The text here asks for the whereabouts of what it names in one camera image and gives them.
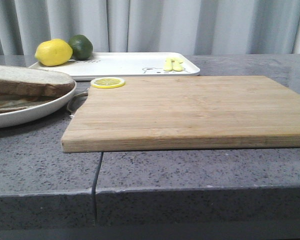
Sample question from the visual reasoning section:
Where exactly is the wooden cutting board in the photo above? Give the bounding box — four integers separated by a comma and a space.
61, 76, 300, 153

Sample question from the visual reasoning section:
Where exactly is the yellow lemon slice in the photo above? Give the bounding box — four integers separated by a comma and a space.
90, 77, 126, 89

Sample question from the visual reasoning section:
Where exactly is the metal cutting board handle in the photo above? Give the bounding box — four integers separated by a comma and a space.
66, 88, 89, 119

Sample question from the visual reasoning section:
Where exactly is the yellow plastic fork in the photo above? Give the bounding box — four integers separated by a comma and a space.
163, 57, 174, 72

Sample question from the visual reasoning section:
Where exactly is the round cream plate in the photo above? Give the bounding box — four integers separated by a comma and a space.
0, 82, 77, 128

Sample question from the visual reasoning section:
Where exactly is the grey curtain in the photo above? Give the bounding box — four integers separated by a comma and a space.
0, 0, 300, 55

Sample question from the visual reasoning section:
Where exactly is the green lime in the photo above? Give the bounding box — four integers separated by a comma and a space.
68, 34, 93, 60

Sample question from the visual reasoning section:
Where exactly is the cream bear print tray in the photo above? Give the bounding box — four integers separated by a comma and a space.
30, 52, 200, 81

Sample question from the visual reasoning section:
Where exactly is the white bread slice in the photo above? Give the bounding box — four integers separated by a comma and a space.
0, 65, 75, 97

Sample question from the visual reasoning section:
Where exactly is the bread slice under egg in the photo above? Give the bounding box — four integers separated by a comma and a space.
0, 94, 57, 114

